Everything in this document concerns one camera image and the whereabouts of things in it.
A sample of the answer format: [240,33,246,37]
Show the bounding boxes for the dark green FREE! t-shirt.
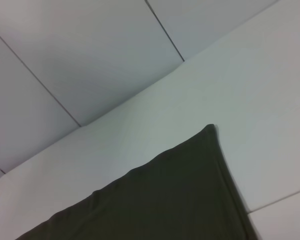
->
[14,123,260,240]

